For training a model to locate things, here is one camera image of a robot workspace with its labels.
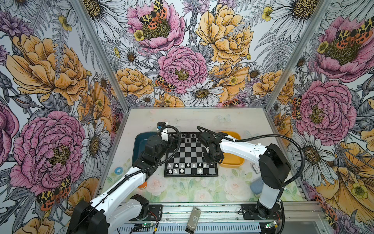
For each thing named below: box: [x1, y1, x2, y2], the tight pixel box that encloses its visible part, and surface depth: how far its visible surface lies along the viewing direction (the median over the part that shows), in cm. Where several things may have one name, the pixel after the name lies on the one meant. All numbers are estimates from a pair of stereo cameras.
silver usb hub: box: [185, 206, 202, 234], surface depth 70 cm
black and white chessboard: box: [163, 131, 219, 178], surface depth 89 cm
